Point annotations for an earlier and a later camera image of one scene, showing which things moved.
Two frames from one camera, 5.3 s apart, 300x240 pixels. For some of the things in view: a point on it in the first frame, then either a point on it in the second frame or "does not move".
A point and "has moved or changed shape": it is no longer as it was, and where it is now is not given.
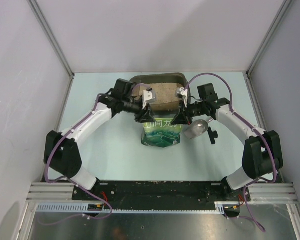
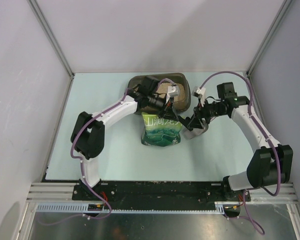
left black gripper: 144,116 → 168,112
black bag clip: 212,135 has moved or changed shape
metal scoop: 196,129 does not move
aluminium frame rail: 268,193 does not move
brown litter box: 165,85 does not move
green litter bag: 161,133 does not move
